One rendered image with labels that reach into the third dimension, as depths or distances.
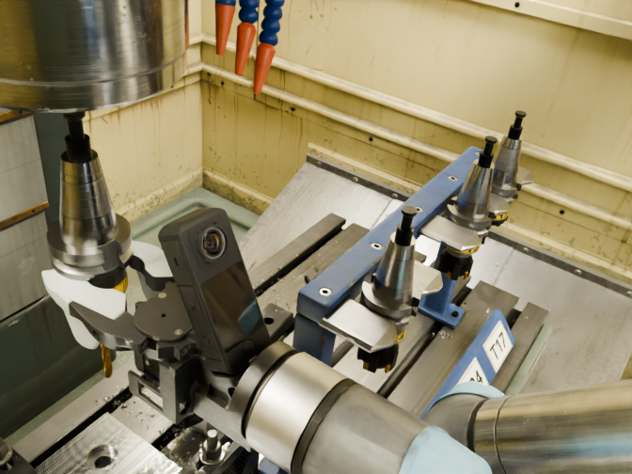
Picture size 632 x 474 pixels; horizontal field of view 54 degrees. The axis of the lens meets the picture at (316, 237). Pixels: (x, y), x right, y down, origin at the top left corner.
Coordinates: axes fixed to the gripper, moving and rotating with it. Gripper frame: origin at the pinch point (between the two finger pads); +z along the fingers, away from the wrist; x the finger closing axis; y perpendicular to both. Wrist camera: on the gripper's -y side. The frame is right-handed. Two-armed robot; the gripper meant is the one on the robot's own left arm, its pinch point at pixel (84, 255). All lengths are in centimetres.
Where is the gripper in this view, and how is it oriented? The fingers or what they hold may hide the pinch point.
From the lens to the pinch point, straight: 54.4
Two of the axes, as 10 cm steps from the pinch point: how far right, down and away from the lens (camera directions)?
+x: 5.6, -4.2, 7.1
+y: -1.1, 8.1, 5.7
